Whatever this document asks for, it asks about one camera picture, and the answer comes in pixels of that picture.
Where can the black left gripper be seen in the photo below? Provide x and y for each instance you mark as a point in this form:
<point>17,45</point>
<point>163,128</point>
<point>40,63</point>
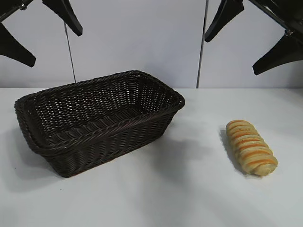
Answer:
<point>10,6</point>

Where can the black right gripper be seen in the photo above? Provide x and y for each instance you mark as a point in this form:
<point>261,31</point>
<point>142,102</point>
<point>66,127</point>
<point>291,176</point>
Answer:
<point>286,14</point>

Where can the long striped bread loaf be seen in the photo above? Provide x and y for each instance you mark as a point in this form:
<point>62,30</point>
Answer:
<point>251,147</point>

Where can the dark brown woven basket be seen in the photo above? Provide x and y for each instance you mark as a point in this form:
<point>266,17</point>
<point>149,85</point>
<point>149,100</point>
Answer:
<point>99,142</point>

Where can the thin grey vertical rod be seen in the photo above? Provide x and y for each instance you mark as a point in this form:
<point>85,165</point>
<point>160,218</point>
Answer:
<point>70,56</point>
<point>201,59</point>

